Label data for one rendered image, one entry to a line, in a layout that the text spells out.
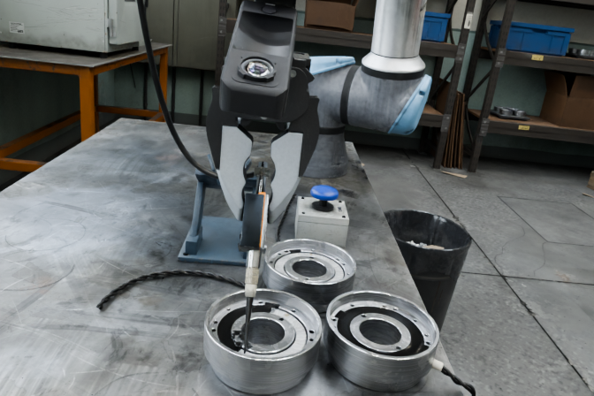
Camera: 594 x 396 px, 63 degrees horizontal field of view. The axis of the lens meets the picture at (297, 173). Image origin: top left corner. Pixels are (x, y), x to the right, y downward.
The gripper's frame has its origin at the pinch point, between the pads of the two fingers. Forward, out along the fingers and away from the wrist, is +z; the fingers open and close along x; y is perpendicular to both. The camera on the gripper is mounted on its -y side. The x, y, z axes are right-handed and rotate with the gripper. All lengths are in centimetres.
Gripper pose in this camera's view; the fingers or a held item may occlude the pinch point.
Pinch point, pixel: (255, 211)
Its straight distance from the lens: 44.2
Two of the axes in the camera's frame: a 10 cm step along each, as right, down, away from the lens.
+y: -0.3, -3.3, 9.5
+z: -1.1, 9.4, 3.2
